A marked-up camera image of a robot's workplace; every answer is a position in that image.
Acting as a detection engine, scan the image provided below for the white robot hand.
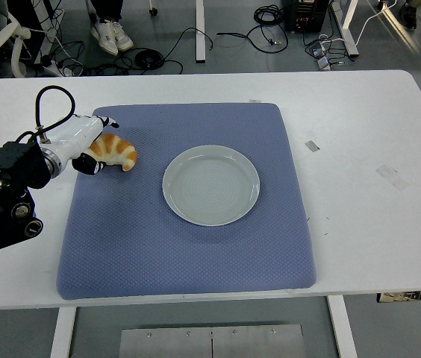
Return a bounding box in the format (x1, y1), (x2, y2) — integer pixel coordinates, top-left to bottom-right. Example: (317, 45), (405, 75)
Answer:
(43, 115), (121, 177)

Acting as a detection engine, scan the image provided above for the croissant bread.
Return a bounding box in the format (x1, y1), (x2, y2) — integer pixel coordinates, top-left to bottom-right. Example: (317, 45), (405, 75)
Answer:
(83, 133), (139, 173)

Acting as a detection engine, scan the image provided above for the white power strip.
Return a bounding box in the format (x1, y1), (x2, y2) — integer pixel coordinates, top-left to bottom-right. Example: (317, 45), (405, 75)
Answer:
(40, 54), (66, 78)

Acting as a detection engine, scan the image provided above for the white office chair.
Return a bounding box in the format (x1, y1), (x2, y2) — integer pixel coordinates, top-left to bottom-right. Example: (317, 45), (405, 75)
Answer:
(0, 10), (33, 79)

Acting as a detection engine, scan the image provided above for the person's foot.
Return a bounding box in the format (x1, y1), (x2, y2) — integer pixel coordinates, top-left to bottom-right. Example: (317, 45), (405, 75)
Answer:
(398, 2), (419, 31)
(111, 21), (135, 51)
(90, 18), (120, 57)

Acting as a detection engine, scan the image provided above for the blue quilted mat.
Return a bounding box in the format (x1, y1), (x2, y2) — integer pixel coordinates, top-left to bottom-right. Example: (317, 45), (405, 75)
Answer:
(56, 103), (316, 301)

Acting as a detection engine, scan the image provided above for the person's leg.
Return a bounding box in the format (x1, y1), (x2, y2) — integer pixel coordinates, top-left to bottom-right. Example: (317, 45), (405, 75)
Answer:
(87, 0), (125, 22)

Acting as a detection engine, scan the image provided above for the grey round plate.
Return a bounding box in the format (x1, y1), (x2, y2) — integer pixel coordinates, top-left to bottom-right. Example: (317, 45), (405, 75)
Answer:
(162, 144), (262, 227)

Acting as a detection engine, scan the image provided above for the white slim desk leg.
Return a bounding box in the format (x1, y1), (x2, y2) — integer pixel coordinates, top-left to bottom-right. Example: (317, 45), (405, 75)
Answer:
(195, 0), (208, 63)

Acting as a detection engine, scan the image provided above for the white table leg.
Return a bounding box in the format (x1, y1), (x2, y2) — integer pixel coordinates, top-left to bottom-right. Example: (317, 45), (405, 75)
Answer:
(49, 307), (78, 358)
(327, 295), (359, 358)

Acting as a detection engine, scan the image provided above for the grey metal plate with screws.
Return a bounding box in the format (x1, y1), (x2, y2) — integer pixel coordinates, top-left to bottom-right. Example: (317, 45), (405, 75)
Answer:
(119, 324), (307, 358)

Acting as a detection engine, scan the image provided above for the black power adapter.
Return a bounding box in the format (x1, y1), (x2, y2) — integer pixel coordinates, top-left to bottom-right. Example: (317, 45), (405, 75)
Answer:
(305, 40), (328, 59)

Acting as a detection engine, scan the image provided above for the black equipment box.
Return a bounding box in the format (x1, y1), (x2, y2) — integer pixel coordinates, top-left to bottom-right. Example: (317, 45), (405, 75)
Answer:
(284, 0), (331, 33)

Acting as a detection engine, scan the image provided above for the white desk leg with foot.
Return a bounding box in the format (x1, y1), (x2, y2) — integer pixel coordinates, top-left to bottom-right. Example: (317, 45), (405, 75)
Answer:
(329, 0), (361, 57)

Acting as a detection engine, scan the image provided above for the large clear tape piece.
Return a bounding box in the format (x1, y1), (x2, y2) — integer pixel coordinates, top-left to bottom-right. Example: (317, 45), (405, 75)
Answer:
(375, 164), (411, 192)

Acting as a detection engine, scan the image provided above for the small black cable coil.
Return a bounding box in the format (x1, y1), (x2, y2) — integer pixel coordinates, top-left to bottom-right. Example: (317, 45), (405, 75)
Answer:
(133, 48), (166, 70)

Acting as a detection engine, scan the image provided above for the long thin black cable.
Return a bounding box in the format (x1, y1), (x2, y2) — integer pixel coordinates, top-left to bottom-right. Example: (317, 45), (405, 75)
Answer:
(160, 27), (215, 74)

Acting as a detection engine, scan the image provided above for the thick black cable coil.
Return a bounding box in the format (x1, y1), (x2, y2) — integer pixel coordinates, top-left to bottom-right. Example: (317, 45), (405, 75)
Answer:
(216, 4), (290, 53)

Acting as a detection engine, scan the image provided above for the white cable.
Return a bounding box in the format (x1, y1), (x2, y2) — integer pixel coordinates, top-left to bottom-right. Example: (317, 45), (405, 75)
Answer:
(352, 5), (393, 48)

